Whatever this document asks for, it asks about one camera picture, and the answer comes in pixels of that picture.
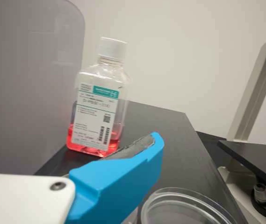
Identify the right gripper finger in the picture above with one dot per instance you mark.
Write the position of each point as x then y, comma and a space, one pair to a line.
114, 184

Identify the petri dish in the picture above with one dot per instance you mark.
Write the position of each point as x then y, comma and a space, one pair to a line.
184, 210

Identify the black platform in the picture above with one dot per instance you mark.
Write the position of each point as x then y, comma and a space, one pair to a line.
177, 149

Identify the red liquid bottle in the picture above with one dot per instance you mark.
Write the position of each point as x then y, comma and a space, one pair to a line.
97, 112

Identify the grey rounded panel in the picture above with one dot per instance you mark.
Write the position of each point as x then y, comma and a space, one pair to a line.
30, 81

